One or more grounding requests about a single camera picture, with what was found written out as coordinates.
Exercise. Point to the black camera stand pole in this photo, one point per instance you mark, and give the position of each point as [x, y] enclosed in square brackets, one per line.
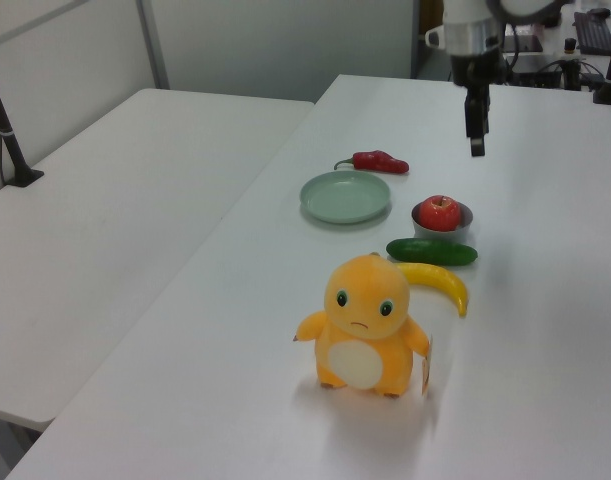
[7, 135]

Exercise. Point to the black clamp stand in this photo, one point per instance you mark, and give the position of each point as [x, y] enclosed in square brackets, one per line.
[610, 85]

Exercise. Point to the red apple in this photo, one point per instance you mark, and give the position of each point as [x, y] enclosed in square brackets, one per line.
[439, 213]

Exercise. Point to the orange dragon plush toy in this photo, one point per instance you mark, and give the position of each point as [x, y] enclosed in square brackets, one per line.
[360, 325]

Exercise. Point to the dark laptop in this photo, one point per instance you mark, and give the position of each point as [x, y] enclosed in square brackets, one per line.
[524, 39]

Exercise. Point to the pale green plate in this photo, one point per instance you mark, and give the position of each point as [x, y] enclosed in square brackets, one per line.
[345, 197]

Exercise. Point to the grey bowl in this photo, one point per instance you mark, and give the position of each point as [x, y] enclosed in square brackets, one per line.
[466, 226]

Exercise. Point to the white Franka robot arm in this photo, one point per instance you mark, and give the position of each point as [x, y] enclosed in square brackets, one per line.
[465, 30]

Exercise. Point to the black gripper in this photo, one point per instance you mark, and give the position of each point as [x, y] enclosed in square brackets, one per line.
[477, 69]

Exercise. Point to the red chili pepper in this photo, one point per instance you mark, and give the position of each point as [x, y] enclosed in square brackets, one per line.
[380, 161]

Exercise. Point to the yellow banana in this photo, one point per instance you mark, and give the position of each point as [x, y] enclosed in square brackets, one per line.
[447, 285]

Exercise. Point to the green cucumber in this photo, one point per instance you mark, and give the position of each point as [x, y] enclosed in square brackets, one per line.
[430, 252]

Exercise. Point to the yellow-brown cabinet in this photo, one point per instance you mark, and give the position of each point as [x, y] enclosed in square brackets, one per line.
[431, 15]

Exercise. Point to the grey partition post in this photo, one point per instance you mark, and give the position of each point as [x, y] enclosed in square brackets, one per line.
[152, 42]

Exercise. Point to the black keyboard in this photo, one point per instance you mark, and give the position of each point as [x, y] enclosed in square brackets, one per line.
[592, 31]

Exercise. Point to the paper plush toy tag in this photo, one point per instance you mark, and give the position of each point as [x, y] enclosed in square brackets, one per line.
[426, 372]

